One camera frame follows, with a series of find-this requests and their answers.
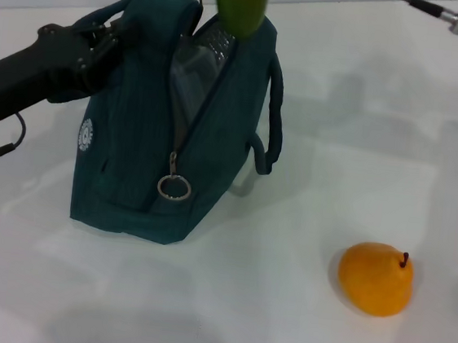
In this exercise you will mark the dark teal fabric bag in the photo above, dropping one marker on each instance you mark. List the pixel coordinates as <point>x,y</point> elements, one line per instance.
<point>133,149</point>

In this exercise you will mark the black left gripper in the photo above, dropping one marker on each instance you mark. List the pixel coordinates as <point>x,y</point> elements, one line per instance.
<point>30,73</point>

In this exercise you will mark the orange pear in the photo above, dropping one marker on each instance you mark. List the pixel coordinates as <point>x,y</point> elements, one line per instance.
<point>373,283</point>

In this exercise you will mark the green cucumber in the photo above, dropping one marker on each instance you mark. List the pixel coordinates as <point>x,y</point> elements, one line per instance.
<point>240,5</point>

